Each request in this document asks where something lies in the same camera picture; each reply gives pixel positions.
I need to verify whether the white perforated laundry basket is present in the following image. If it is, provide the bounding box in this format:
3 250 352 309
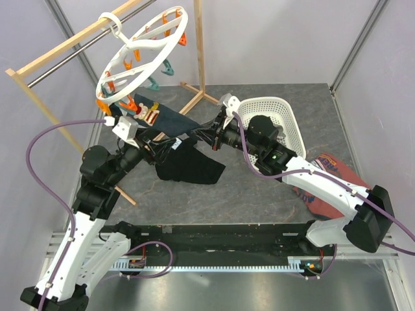
237 97 307 158

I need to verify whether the dark navy sock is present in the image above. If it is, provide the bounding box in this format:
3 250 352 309
133 93 201 137

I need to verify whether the red printed t-shirt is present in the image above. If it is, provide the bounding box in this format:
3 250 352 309
292 152 372 221

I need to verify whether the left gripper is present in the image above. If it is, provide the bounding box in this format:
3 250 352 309
106 126 176 187

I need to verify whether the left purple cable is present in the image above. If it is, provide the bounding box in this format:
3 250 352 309
25 118 108 311

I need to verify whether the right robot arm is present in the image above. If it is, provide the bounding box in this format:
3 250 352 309
191 112 393 255

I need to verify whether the white round clip hanger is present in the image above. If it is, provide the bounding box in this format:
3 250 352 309
95 6 189 115

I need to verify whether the wooden drying rack frame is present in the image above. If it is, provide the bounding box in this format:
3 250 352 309
5 0 228 207

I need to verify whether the purple cable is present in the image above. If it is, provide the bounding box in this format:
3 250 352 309
232 113 415 255
25 118 108 311

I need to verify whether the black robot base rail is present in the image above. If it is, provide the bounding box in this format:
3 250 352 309
102 222 334 266

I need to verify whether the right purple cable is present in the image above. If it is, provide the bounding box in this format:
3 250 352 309
232 113 415 255

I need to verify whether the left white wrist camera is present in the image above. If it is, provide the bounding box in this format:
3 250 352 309
104 116 139 148

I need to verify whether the white slotted cable duct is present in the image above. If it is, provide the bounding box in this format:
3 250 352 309
109 257 322 273

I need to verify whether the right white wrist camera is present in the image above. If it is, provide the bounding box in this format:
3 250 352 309
219 93 241 117

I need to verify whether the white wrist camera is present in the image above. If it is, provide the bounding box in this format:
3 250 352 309
104 116 139 148
219 93 241 117

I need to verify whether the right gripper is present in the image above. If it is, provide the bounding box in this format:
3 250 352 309
192 111 262 157

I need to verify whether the black folded garment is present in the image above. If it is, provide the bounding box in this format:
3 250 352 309
155 137 226 185

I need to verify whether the metal rack rod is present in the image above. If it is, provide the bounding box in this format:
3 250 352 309
26 12 124 88

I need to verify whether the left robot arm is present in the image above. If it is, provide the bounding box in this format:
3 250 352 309
20 129 177 310

